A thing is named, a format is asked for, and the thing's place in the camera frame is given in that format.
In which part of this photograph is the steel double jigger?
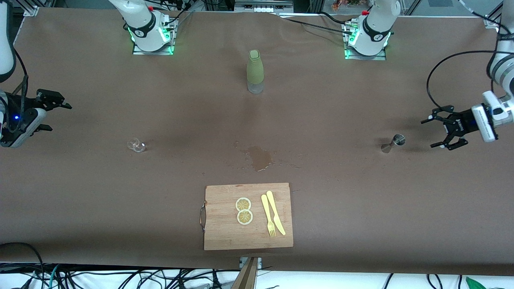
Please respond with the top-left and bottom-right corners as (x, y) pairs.
(381, 134), (406, 154)

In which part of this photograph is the small clear glass beaker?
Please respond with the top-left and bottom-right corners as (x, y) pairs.
(127, 137), (146, 153)

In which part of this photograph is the brown paper table cover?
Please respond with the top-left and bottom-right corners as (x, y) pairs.
(0, 7), (514, 275)

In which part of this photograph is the green sleeved glass bottle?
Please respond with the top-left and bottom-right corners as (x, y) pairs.
(247, 49), (265, 94)

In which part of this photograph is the yellow plastic knife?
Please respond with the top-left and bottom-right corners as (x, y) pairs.
(266, 191), (286, 236)

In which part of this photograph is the yellow plastic fork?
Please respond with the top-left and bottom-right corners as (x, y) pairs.
(261, 194), (277, 238)

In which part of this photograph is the brown wooden beam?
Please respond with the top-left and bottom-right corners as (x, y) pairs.
(230, 257), (259, 289)

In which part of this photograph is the aluminium frame corner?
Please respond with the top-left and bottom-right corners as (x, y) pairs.
(484, 0), (514, 28)
(22, 0), (41, 16)

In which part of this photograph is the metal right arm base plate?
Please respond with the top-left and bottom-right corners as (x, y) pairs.
(132, 16), (176, 55)

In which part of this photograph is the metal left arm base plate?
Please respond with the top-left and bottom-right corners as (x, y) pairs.
(343, 22), (388, 61)

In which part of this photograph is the black floor cable loop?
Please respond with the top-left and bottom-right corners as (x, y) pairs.
(0, 242), (45, 289)

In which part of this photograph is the black cable across table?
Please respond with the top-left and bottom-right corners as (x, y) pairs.
(277, 11), (354, 35)

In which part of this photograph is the wooden cutting board with handle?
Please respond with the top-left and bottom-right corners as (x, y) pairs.
(200, 183), (294, 251)

